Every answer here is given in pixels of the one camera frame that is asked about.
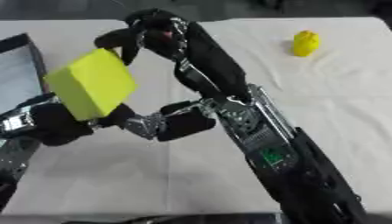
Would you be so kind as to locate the yellow toy fruit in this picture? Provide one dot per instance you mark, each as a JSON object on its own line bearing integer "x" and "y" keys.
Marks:
{"x": 305, "y": 43}

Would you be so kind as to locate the yellow-green rectangular block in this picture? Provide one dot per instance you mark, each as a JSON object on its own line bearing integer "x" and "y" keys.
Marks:
{"x": 92, "y": 83}

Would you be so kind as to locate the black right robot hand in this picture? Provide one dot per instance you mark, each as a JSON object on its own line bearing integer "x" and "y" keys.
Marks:
{"x": 209, "y": 64}

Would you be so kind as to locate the black box with white inside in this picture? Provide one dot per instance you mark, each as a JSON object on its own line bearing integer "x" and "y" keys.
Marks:
{"x": 18, "y": 73}

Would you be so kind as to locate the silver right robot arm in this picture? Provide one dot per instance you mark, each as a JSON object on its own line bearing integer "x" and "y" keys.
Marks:
{"x": 286, "y": 157}

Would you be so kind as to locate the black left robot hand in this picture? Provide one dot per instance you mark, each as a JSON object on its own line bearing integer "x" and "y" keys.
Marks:
{"x": 58, "y": 125}

